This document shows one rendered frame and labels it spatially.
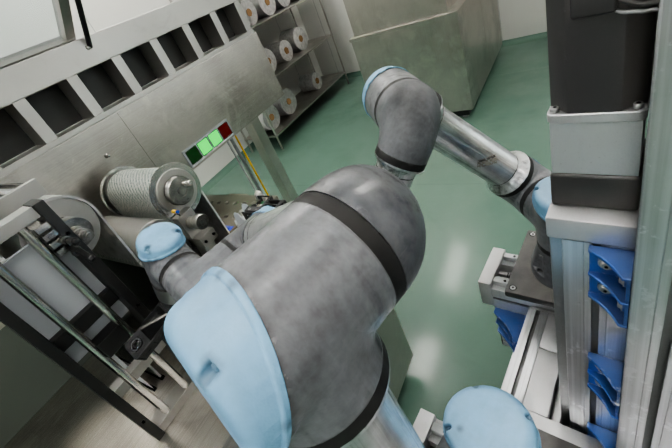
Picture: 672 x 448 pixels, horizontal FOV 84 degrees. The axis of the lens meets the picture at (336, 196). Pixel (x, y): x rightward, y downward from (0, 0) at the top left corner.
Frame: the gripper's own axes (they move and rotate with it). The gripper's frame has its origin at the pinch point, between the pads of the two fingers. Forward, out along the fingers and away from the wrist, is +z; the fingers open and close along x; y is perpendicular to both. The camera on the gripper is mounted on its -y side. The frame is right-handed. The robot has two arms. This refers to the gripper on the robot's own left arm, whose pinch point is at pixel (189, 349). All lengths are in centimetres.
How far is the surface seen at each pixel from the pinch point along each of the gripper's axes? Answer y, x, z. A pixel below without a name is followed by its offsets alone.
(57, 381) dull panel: -23, 37, 29
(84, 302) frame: -10.3, 12.3, -18.0
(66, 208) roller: -2.8, 29.3, -26.9
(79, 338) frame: -14.2, 7.8, -15.4
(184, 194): 21.1, 26.4, -17.5
